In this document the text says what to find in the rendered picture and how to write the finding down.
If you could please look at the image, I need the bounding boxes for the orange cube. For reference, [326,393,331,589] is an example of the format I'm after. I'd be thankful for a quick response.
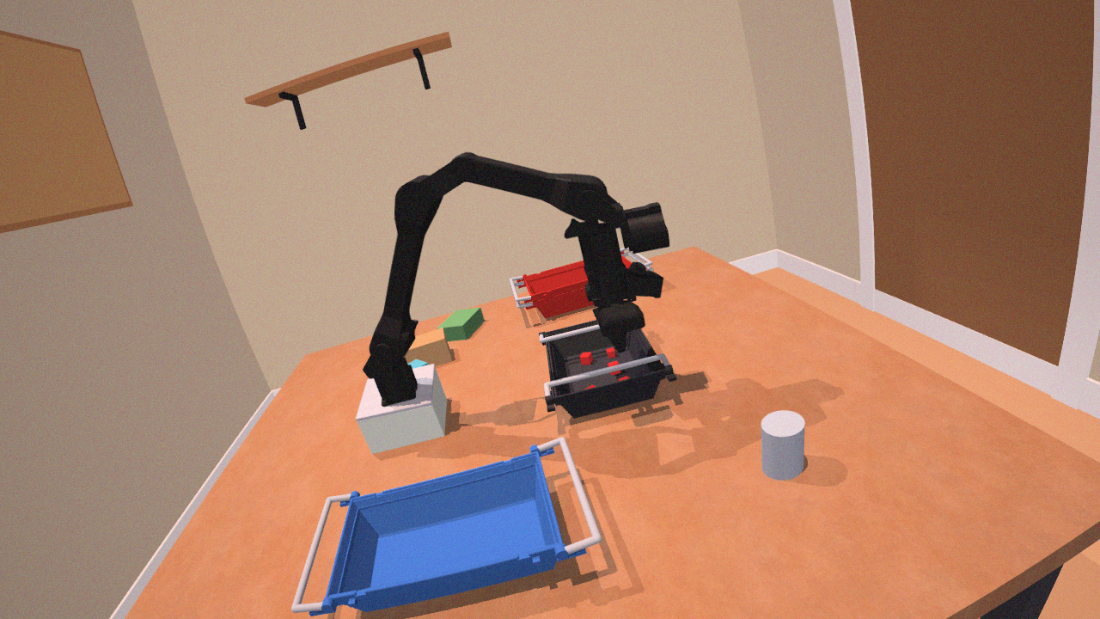
[403,328,452,366]

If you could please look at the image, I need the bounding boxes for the green rectangular block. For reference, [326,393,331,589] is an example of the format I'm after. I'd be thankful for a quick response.
[437,307,485,341]

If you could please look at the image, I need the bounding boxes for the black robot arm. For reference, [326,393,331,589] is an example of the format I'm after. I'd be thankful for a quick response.
[363,152,669,407]

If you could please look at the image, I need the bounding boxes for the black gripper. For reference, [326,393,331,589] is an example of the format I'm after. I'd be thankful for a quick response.
[584,257,645,353]

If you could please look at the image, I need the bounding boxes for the grey cylinder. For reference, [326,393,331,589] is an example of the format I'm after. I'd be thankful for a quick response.
[761,410,805,480]

